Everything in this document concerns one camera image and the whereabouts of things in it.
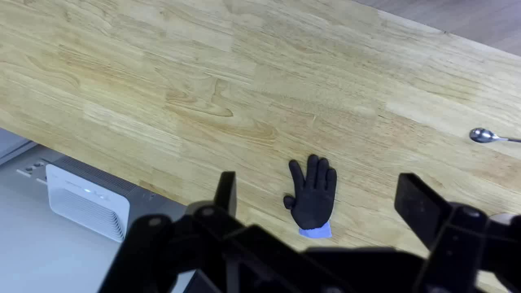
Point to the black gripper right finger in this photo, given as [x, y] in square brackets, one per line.
[461, 244]

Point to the white plastic box device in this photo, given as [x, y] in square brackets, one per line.
[82, 204]

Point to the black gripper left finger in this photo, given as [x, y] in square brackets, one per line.
[217, 244]

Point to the black work glove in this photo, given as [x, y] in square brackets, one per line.
[313, 200]

